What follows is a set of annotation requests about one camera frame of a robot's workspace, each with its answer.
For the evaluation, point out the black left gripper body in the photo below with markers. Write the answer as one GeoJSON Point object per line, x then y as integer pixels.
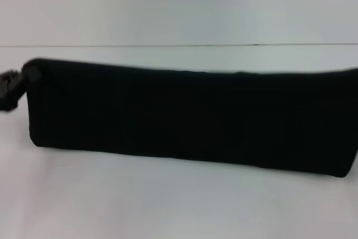
{"type": "Point", "coordinates": [12, 88]}

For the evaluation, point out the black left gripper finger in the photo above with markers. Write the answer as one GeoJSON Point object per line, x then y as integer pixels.
{"type": "Point", "coordinates": [34, 74]}

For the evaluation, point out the black shirt with FREE print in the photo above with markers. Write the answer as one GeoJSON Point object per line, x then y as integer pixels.
{"type": "Point", "coordinates": [195, 116]}

